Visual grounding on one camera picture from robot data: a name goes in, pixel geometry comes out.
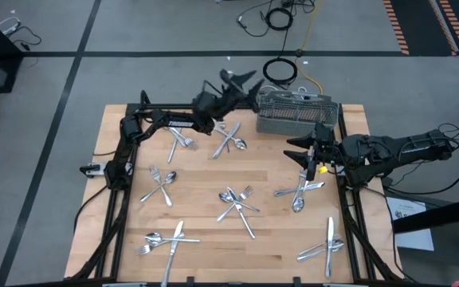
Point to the black aluminium table frame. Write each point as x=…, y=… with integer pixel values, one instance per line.
x=120, y=239

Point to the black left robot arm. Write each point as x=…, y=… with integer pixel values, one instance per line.
x=177, y=121

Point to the black metal stand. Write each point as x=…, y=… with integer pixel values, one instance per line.
x=432, y=217

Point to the metal clamp bracket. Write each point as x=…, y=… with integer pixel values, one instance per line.
x=92, y=170

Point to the wooden utensils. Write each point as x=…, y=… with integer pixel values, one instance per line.
x=172, y=150

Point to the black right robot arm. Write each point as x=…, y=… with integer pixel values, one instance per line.
x=413, y=147

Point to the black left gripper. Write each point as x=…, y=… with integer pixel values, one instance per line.
x=233, y=99

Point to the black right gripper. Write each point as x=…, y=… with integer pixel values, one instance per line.
x=323, y=143

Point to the grey mesh cutlery basket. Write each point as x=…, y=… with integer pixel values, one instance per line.
x=293, y=115

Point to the white paper sheet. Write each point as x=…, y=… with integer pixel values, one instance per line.
x=413, y=239

